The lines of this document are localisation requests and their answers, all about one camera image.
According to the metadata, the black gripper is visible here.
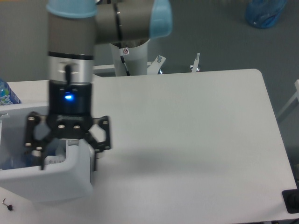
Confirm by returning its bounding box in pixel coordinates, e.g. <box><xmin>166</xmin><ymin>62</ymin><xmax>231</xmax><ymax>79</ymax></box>
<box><xmin>24</xmin><ymin>64</ymin><xmax>112</xmax><ymax>171</ymax></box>

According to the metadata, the clear plastic water bottle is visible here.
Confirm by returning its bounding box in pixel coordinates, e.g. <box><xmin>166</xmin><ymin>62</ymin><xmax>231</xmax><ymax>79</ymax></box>
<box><xmin>0</xmin><ymin>146</ymin><xmax>66</xmax><ymax>170</ymax></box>

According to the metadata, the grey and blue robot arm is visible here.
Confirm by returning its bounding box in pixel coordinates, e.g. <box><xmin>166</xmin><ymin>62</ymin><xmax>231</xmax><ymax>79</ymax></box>
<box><xmin>24</xmin><ymin>0</ymin><xmax>173</xmax><ymax>170</ymax></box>

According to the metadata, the white plastic trash can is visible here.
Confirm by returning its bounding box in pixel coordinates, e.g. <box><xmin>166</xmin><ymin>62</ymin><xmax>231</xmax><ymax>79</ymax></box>
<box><xmin>0</xmin><ymin>103</ymin><xmax>93</xmax><ymax>202</ymax></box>

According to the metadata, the blue labelled bottle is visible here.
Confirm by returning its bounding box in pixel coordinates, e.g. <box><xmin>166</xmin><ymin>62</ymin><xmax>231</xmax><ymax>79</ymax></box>
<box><xmin>0</xmin><ymin>79</ymin><xmax>21</xmax><ymax>106</ymax></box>

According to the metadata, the black device at table edge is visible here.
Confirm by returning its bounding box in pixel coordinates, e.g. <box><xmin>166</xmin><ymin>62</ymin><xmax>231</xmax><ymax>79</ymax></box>
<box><xmin>282</xmin><ymin>189</ymin><xmax>299</xmax><ymax>214</ymax></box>

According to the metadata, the blue plastic bag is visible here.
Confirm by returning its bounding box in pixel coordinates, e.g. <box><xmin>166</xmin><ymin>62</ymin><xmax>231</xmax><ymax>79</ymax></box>
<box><xmin>244</xmin><ymin>0</ymin><xmax>288</xmax><ymax>29</ymax></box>

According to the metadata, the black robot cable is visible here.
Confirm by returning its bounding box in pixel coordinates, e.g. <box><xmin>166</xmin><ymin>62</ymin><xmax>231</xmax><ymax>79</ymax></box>
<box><xmin>120</xmin><ymin>55</ymin><xmax>131</xmax><ymax>77</ymax></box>

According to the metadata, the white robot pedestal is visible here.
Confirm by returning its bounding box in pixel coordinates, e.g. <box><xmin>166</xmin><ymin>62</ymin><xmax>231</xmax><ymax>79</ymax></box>
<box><xmin>109</xmin><ymin>39</ymin><xmax>150</xmax><ymax>77</ymax></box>

